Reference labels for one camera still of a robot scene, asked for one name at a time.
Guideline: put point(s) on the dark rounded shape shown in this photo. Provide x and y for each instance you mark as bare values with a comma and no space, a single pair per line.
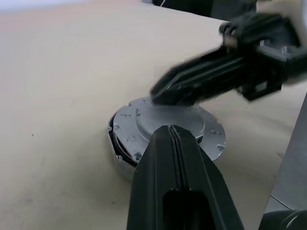
287,218

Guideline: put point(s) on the silver motor housing cover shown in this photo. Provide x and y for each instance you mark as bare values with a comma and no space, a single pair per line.
134,127

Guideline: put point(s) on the black cabinet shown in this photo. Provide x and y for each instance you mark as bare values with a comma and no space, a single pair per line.
204,6

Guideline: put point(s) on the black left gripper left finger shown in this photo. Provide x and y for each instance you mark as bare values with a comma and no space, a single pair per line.
153,182

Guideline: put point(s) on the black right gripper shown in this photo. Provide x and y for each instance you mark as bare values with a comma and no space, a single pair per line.
266,60

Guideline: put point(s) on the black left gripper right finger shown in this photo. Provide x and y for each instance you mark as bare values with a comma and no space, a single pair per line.
204,182

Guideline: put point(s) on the silver robot torso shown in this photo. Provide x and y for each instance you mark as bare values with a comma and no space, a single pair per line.
290,155

